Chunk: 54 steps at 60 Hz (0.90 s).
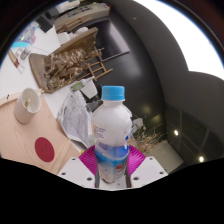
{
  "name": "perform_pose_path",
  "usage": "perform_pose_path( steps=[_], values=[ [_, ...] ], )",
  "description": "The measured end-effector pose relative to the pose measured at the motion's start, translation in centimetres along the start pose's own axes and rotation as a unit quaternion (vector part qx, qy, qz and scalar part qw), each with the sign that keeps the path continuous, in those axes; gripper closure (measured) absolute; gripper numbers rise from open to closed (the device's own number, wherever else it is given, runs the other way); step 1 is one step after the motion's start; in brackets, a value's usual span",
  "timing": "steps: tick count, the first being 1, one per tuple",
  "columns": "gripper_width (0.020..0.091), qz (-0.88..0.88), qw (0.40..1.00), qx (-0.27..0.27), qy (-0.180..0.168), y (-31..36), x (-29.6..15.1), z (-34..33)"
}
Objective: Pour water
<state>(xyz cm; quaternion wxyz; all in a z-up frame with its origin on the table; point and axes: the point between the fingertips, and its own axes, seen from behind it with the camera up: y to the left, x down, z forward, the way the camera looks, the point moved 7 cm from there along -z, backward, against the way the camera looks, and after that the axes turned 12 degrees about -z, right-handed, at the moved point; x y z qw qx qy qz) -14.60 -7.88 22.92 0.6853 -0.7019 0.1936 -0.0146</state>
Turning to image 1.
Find dried plant in grey pot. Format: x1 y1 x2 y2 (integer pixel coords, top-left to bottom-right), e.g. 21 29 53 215
128 124 168 156

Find spray bottle with green label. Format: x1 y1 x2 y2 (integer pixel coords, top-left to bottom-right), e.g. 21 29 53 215
69 76 98 100

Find crumpled newspaper sheet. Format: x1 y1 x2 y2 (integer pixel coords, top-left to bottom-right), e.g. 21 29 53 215
55 89 96 149

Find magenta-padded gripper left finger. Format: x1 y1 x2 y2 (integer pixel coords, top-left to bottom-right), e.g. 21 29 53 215
57 144 101 189

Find long ceiling light strip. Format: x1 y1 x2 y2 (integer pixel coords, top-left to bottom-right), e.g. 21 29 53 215
133 0 224 81

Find blue-capped plastic water bottle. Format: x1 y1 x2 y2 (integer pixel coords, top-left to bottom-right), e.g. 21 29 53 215
90 85 134 184

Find brown carved sculpture on board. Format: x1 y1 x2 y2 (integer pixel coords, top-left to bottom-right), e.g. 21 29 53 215
28 26 106 94

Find small glass jar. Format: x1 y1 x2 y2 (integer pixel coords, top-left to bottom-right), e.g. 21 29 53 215
19 44 34 61

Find wooden ruler with red mark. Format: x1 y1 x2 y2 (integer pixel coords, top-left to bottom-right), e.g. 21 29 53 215
7 49 26 74

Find tall wooden easel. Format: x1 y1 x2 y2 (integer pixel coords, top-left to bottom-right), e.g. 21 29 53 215
56 16 88 34

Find dark wall screen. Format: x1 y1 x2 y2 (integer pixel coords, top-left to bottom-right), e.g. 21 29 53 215
88 18 132 63

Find flat round red coaster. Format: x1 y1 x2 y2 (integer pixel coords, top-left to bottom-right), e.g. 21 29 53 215
34 136 56 163

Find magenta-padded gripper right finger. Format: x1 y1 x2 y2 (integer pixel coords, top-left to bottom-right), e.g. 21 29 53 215
124 144 169 189

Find small wooden easel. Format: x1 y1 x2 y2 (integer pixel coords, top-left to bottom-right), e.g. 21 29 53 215
77 47 114 82

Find black flat box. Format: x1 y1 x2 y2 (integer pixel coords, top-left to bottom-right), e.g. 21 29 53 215
34 14 56 34

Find recessed ceiling spotlights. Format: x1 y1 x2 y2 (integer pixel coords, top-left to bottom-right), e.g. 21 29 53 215
173 128 206 164

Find white ceramic cup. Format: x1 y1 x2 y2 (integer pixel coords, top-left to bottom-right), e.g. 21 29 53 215
13 87 43 125

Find beige cabinet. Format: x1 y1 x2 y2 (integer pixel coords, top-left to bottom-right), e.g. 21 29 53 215
53 2 111 33

